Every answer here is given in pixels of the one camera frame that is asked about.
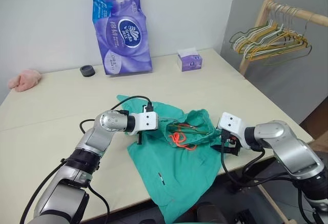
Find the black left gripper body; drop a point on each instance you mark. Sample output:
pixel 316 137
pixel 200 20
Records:
pixel 139 138

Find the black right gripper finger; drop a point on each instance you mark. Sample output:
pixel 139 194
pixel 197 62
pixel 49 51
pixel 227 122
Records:
pixel 217 148

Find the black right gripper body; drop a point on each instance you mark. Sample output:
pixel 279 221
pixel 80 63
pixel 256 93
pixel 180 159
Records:
pixel 233 148

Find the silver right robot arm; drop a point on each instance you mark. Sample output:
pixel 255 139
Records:
pixel 292 147

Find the dark rounded shape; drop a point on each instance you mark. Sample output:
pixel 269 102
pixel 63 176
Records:
pixel 211 213

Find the black tape roll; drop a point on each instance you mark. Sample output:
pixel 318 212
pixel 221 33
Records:
pixel 87 71

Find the small purple tissue box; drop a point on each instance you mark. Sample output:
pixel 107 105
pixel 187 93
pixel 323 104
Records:
pixel 191 62

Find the purple toilet paper pack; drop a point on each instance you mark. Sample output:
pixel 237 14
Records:
pixel 123 29

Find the pink plush toy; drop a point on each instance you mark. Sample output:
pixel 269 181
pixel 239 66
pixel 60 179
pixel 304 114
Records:
pixel 25 80

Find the wooden clothes rack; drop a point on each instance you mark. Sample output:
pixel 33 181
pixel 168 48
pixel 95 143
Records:
pixel 261 21

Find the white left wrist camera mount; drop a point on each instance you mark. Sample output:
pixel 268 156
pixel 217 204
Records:
pixel 147 121

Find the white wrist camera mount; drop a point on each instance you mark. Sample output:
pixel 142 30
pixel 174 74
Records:
pixel 147 121
pixel 232 122

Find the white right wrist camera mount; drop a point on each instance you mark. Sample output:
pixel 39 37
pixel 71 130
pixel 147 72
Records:
pixel 232 122

